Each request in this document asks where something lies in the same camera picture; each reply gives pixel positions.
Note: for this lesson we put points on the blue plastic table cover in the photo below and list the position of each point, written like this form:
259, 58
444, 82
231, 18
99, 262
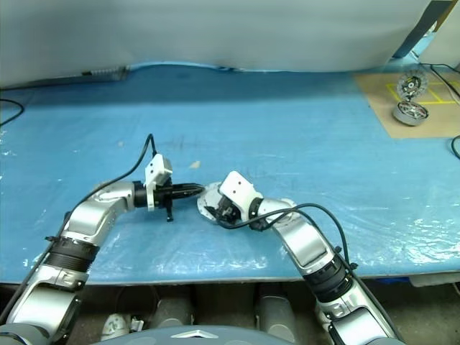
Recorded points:
215, 108

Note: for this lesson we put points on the dark diagonal frame bar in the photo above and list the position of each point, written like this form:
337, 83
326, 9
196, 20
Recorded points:
418, 32

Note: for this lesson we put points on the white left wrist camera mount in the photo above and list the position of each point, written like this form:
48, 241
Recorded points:
160, 169

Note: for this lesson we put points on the white backdrop sheet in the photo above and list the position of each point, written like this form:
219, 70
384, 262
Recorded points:
215, 32

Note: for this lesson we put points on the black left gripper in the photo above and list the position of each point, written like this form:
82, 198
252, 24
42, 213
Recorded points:
163, 197

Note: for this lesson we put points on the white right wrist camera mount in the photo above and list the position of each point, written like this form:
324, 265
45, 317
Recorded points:
237, 187

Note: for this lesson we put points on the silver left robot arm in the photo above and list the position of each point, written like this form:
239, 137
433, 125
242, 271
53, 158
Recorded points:
90, 215

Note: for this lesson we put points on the grey rounded cylinder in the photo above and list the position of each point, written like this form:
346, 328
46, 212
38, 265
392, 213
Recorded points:
276, 312
175, 305

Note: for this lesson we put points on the grey robot torso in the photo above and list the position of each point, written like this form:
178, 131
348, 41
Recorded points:
185, 336

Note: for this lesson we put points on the small tan scrap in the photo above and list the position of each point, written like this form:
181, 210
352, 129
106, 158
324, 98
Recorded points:
195, 164

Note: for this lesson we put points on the open silver motor housing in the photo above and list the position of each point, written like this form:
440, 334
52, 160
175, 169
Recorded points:
410, 111

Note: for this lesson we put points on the brown cardboard sheet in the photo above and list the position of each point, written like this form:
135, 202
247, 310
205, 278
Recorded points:
377, 104

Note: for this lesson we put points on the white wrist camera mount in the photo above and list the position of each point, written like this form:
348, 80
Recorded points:
237, 187
160, 169

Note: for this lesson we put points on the grey power strip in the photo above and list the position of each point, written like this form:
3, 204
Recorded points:
106, 72

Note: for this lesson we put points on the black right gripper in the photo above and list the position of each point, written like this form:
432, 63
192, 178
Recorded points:
228, 212

